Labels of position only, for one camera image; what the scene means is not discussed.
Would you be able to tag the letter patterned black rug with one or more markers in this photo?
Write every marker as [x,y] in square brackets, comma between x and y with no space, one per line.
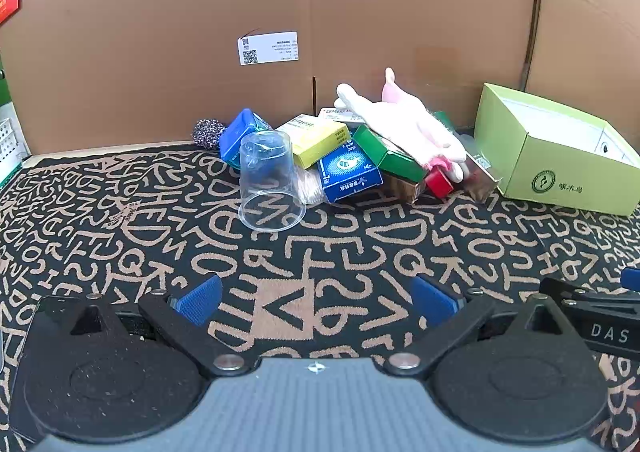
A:
[350,242]

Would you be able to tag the copper coloured box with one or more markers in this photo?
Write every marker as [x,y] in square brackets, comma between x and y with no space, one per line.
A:
[402,189]

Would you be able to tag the sparkly grey scrubber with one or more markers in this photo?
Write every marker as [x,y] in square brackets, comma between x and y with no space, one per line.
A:
[207,133]

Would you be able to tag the brown silver long box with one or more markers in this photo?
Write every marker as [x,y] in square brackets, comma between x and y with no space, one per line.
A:
[482,177]

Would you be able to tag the blue plastic box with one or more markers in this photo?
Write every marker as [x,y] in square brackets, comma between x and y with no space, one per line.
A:
[237,137]

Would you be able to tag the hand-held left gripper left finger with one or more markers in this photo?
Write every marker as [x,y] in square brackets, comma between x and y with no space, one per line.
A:
[200,299]

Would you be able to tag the white perforated basket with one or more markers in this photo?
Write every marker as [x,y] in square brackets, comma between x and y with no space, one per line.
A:
[10,137]

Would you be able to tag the clear plastic cup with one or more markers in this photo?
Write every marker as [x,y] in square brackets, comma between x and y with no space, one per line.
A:
[270,182]

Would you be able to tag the large plain cardboard sheet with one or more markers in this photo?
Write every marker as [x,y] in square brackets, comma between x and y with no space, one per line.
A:
[425,7]

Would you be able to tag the clear plastic bag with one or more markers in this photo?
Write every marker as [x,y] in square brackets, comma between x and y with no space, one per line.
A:
[310,187]

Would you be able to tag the red small box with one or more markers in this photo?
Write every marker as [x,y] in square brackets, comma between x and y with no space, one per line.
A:
[439,182]

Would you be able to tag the light green shoebox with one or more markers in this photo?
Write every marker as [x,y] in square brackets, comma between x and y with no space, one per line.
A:
[560,177]

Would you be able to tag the large cardboard sheet with label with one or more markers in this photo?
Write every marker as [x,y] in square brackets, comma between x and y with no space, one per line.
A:
[150,57]

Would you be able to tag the green carton box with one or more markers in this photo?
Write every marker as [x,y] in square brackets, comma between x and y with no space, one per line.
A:
[385,152]

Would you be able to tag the white printed sticker label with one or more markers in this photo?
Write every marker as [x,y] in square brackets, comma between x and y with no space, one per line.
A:
[267,48]

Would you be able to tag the white flat carton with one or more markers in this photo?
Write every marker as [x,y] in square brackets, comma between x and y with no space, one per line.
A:
[332,115]

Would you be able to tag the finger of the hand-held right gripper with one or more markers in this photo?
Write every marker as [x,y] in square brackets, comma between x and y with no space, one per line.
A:
[562,288]
[631,279]

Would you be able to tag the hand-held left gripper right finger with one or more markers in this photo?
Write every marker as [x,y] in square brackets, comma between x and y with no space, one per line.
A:
[432,302]

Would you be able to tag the yellow carton box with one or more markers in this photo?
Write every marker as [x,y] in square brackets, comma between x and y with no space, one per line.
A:
[312,140]

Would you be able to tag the white glove with pink cuff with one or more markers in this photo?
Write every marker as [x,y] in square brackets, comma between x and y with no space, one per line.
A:
[400,120]

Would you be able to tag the blue face mask box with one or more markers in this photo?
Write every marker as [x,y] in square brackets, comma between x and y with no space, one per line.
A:
[350,172]

